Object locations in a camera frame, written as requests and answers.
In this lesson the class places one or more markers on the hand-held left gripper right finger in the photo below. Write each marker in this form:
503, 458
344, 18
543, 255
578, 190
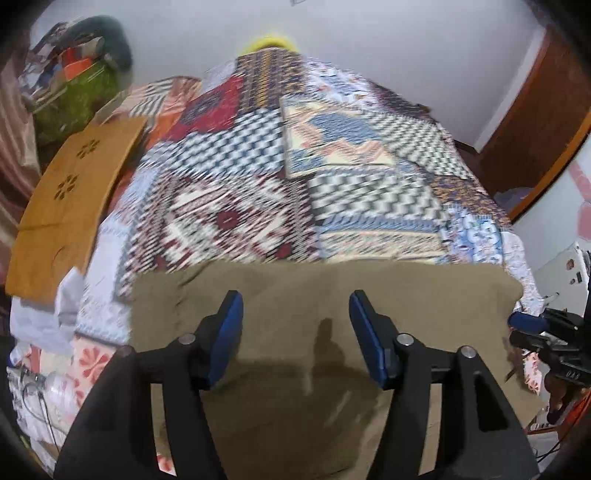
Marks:
369, 341

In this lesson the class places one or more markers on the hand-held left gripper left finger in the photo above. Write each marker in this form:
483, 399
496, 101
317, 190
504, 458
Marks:
226, 337

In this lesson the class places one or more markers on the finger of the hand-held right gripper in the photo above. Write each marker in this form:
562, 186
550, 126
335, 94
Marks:
535, 342
531, 321

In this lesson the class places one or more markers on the olive green pants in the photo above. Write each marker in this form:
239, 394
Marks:
286, 295

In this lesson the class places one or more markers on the person's right hand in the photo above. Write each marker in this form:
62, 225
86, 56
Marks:
556, 397

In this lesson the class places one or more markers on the white device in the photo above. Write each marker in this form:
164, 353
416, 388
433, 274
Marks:
561, 277

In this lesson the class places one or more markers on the white wardrobe door with hearts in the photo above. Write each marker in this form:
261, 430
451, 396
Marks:
554, 221

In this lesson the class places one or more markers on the patchwork bedspread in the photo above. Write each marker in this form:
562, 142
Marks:
240, 184

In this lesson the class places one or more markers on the pile of white papers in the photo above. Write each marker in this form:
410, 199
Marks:
46, 332

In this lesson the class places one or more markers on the brown wooden door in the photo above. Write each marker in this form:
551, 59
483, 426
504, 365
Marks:
531, 115

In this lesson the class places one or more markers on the wooden lap table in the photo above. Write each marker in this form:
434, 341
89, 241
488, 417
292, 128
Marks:
69, 198

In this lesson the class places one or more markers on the green patterned storage bag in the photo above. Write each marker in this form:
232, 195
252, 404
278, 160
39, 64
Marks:
78, 102

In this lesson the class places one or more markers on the striped red curtain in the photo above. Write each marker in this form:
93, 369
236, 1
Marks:
14, 152

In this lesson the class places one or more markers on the yellow cushion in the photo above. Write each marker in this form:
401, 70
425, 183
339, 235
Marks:
272, 45

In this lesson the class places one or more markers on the orange box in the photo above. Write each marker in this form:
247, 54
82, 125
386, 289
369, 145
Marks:
76, 62

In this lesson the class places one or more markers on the pile of colourful clutter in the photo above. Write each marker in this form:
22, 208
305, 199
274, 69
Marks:
41, 64

